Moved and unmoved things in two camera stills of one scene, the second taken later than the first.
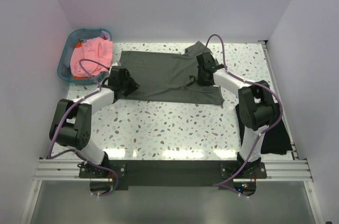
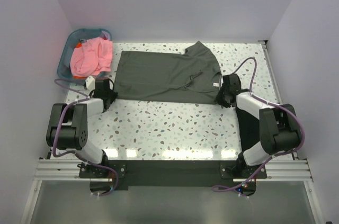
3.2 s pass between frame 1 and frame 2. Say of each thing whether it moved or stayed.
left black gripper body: moved
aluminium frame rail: stayed
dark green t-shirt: stayed
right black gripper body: moved
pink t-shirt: stayed
